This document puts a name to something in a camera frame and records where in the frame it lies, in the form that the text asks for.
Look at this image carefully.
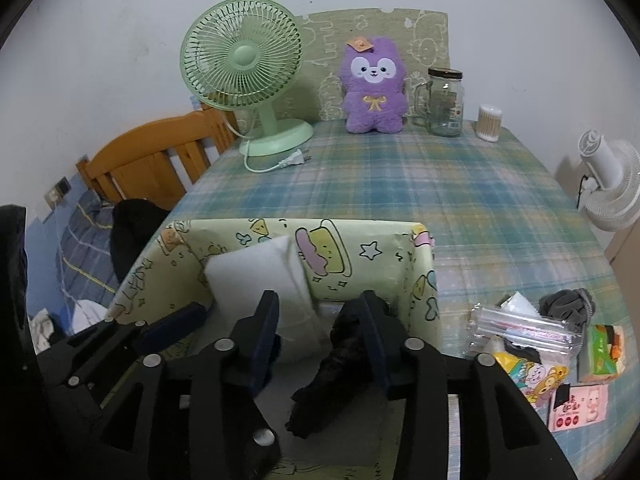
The clear plastic bag pack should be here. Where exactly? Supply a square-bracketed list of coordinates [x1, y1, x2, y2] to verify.
[469, 302, 586, 361]

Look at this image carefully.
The green patterned backboard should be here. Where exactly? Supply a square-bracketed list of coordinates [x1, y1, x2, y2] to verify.
[235, 7, 449, 133]

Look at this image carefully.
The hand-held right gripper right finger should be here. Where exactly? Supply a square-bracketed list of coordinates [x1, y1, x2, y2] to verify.
[360, 290, 576, 480]

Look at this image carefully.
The wall socket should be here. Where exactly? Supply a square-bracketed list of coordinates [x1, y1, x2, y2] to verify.
[45, 177, 72, 208]

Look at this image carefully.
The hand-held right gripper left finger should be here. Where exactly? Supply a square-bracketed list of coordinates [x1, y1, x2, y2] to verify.
[75, 290, 283, 480]

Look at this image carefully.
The green fan power cable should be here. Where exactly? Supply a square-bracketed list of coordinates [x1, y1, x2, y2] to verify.
[243, 149, 311, 174]

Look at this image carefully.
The white cloth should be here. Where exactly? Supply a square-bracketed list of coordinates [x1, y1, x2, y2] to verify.
[29, 299, 108, 353]

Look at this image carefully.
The green desk fan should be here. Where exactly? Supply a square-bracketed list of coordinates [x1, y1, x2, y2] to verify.
[179, 0, 315, 157]

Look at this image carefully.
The purple plush toy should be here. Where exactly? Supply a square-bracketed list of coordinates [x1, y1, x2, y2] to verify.
[340, 36, 407, 135]

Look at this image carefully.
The white clip fan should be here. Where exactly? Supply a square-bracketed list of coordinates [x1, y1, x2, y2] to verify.
[577, 130, 640, 232]

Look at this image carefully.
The black cloth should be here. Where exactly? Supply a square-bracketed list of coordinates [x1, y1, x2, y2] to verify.
[285, 297, 396, 438]

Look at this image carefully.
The pink wipes packet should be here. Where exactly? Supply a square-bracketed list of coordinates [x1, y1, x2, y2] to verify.
[547, 384, 610, 433]

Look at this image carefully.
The black garment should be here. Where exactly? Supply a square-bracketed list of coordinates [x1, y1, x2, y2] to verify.
[111, 199, 171, 281]

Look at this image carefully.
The yellow cartoon packet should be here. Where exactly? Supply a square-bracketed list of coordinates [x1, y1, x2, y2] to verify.
[495, 350, 571, 413]

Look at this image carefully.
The yellow cartoon storage box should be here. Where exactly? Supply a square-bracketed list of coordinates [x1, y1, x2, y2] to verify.
[107, 217, 441, 480]

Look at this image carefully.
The cotton swab container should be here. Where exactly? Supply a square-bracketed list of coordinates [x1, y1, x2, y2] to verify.
[476, 104, 502, 142]

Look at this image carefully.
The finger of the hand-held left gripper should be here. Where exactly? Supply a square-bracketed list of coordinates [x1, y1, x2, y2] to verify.
[65, 302, 209, 362]
[39, 340, 150, 402]

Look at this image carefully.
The glass jar mug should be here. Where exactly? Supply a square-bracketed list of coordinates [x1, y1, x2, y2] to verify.
[412, 67, 466, 137]

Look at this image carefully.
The white paper packet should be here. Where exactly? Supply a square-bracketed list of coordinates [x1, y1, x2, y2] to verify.
[495, 291, 542, 318]

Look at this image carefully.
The blue plaid bedding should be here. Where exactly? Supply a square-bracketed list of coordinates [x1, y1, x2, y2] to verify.
[25, 180, 123, 356]

